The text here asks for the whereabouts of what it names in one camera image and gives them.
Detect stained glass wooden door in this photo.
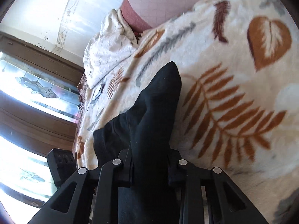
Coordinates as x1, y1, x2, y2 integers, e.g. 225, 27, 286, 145
0, 31, 85, 217

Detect black pants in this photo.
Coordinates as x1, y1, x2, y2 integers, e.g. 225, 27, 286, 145
93, 62, 181, 223

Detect white crumpled quilt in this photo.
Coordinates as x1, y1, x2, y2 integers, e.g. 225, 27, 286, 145
83, 9, 138, 89

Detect cream leaf-patterned fleece blanket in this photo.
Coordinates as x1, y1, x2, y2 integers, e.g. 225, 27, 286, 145
73, 0, 298, 223

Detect black box with round holes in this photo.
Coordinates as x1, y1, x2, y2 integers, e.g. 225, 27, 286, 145
46, 148, 76, 188

